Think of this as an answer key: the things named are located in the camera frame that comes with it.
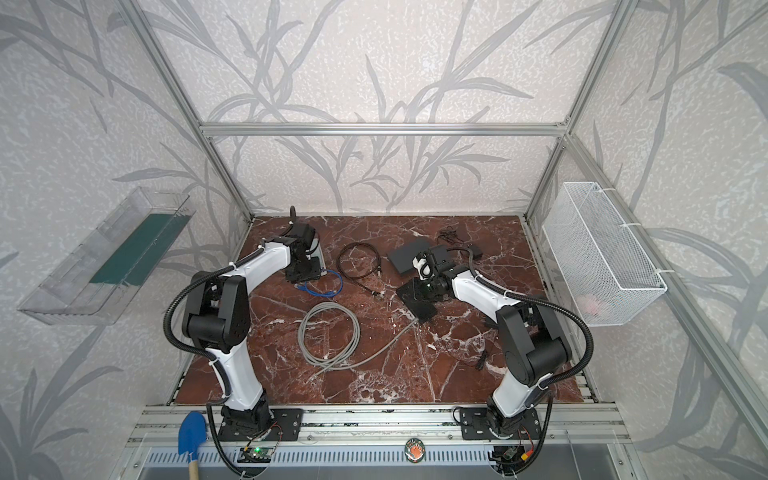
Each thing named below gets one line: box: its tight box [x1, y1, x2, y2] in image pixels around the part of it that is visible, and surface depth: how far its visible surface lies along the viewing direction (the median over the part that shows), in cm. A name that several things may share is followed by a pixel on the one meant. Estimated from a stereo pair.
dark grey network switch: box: [387, 237, 434, 274], surface depth 114 cm
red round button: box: [404, 438, 426, 464], surface depth 72 cm
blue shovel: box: [178, 411, 208, 463], surface depth 74 cm
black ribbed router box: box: [396, 278, 438, 323], surface depth 94 cm
